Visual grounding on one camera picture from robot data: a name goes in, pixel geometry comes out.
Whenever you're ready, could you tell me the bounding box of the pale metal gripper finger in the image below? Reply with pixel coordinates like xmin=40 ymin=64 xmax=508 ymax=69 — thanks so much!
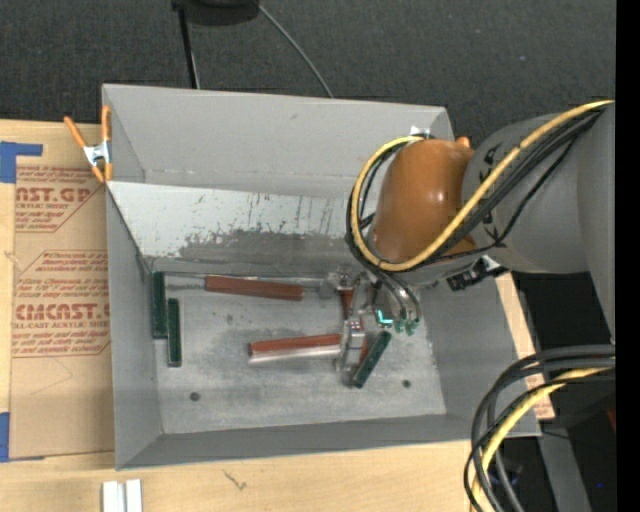
xmin=305 ymin=270 xmax=358 ymax=301
xmin=247 ymin=318 xmax=367 ymax=385

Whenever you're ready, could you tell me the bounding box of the dark green flat block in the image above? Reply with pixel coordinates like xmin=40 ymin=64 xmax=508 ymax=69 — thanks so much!
xmin=166 ymin=297 xmax=183 ymax=369
xmin=151 ymin=271 xmax=167 ymax=340
xmin=351 ymin=329 xmax=394 ymax=390

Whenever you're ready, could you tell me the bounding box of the grey metal bin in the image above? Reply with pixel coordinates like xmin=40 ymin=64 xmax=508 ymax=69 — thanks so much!
xmin=101 ymin=83 xmax=542 ymax=472

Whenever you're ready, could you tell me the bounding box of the brown cardboard board, red print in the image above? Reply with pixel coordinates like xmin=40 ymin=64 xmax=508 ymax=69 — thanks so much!
xmin=0 ymin=118 xmax=556 ymax=461

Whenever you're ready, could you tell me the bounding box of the black cylinder on white bracket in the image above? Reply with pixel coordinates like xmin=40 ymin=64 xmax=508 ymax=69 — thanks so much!
xmin=446 ymin=256 xmax=509 ymax=293

